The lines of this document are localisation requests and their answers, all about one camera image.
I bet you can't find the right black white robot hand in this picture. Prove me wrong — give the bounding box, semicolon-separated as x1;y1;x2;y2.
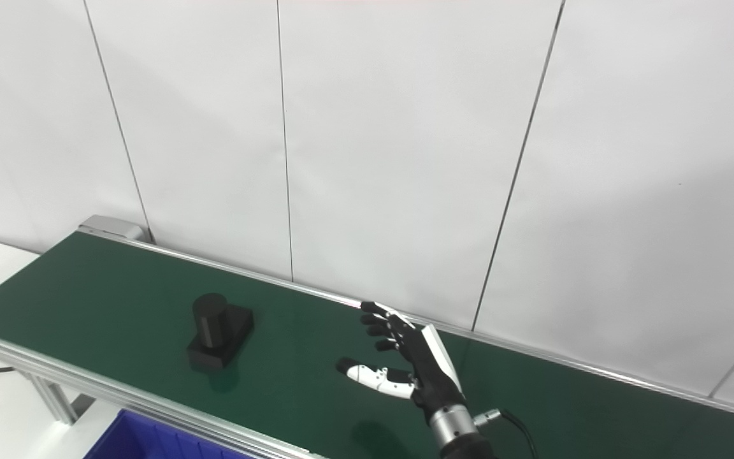
335;301;470;423

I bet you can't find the black block with cylinder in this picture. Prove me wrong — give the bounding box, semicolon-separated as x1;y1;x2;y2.
187;293;255;374

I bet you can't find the green conveyor belt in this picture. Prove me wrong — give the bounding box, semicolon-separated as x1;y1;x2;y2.
0;215;734;459
0;231;734;459

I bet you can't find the blue plastic bin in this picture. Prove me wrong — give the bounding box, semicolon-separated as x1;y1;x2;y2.
83;408;254;459

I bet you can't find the aluminium conveyor leg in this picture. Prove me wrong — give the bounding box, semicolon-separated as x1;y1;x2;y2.
23;373;97;425

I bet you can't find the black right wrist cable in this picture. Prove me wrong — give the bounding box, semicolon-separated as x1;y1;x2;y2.
474;409;537;459

